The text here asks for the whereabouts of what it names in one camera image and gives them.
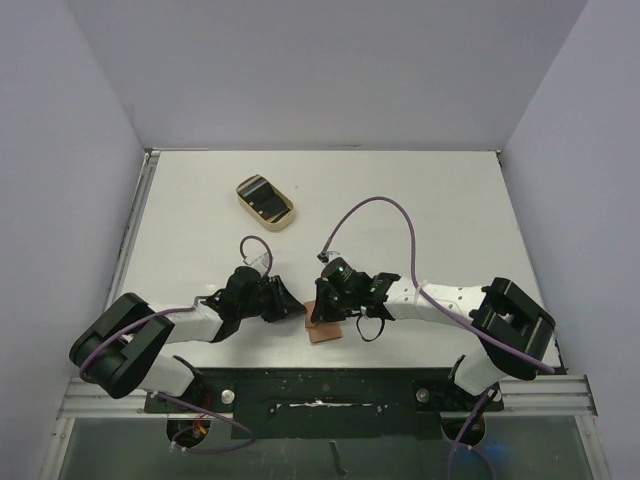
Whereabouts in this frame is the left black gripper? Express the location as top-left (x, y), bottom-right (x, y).
top-left (238, 275), bottom-right (305, 322)

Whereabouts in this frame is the tan leather card holder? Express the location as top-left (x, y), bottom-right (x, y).
top-left (304, 301), bottom-right (342, 344)

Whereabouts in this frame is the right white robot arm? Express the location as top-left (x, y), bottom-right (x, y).
top-left (310, 257), bottom-right (556, 409)

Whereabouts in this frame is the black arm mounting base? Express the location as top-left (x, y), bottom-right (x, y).
top-left (144, 367), bottom-right (503, 442)

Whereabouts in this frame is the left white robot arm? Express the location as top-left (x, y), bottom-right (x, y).
top-left (69, 266), bottom-right (306, 411)

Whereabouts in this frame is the yellow card tray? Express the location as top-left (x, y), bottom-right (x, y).
top-left (236, 181), bottom-right (295, 232)

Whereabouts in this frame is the stack of grey cards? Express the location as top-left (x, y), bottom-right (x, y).
top-left (236, 175), bottom-right (273, 203)

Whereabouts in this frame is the black wire loop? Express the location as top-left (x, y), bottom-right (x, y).
top-left (355, 314), bottom-right (387, 344)

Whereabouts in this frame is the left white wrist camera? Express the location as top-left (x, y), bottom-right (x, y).
top-left (243, 252), bottom-right (273, 275)

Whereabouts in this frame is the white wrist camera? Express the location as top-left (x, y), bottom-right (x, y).
top-left (243, 252), bottom-right (273, 275)
top-left (317, 250), bottom-right (341, 264)

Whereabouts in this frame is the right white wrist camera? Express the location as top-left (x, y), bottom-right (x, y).
top-left (317, 250), bottom-right (341, 264)

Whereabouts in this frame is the purple cable under left base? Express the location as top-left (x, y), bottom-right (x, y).
top-left (154, 392), bottom-right (257, 455)

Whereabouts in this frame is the purple cable under base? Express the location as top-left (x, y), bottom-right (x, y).
top-left (154, 392), bottom-right (257, 455)
top-left (442, 387), bottom-right (498, 480)

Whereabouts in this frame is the aluminium frame rail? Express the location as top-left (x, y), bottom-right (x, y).
top-left (103, 149), bottom-right (161, 310)

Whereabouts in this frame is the purple cable under right base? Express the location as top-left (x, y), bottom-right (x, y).
top-left (442, 387), bottom-right (498, 480)

